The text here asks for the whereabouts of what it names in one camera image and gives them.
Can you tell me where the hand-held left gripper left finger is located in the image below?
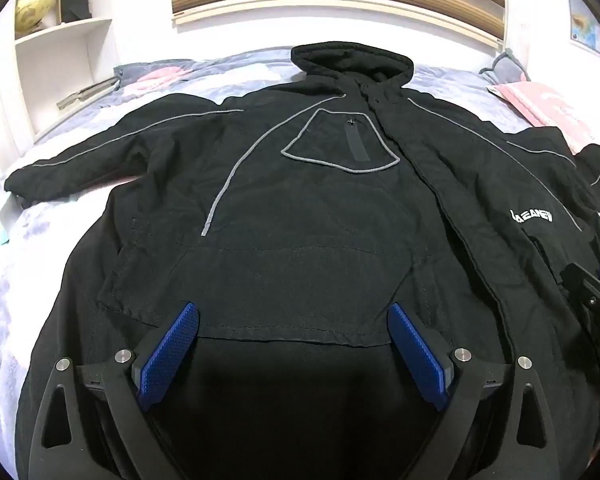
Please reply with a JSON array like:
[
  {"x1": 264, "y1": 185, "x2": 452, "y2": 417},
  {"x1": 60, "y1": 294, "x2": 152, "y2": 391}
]
[{"x1": 17, "y1": 301, "x2": 201, "y2": 480}]

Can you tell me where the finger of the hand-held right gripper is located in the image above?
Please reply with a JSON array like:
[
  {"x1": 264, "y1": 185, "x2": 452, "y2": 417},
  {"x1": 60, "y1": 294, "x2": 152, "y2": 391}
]
[{"x1": 560, "y1": 259, "x2": 600, "y2": 318}]

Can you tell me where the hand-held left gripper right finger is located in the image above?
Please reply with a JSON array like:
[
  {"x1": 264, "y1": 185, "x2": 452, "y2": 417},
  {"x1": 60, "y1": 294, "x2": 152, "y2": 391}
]
[{"x1": 386, "y1": 302, "x2": 578, "y2": 480}]

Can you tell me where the black hooded jacket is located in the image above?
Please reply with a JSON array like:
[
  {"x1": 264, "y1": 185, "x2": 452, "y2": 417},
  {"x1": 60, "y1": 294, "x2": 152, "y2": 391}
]
[{"x1": 4, "y1": 42, "x2": 600, "y2": 480}]

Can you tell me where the grey flowered bed blanket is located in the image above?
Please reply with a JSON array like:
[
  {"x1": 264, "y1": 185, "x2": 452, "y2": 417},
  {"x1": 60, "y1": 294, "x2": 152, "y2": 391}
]
[{"x1": 0, "y1": 47, "x2": 600, "y2": 461}]

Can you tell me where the pink pillow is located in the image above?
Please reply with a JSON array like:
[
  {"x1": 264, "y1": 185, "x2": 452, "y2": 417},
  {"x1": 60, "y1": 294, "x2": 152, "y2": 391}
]
[{"x1": 487, "y1": 81, "x2": 600, "y2": 157}]

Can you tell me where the grey cloth by pillow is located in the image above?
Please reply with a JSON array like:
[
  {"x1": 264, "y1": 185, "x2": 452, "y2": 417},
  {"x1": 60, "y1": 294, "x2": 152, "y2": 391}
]
[{"x1": 478, "y1": 49, "x2": 528, "y2": 86}]

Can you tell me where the black box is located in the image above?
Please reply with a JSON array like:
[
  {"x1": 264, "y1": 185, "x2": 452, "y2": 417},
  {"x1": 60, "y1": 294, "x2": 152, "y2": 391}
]
[{"x1": 60, "y1": 0, "x2": 92, "y2": 23}]

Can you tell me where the yellowish globe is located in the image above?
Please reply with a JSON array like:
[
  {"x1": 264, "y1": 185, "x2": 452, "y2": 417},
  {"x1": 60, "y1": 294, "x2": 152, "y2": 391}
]
[{"x1": 14, "y1": 0, "x2": 56, "y2": 38}]

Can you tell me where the white wall shelf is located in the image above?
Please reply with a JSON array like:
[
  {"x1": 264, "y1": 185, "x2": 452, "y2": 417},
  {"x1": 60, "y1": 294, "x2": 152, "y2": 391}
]
[{"x1": 10, "y1": 0, "x2": 116, "y2": 128}]

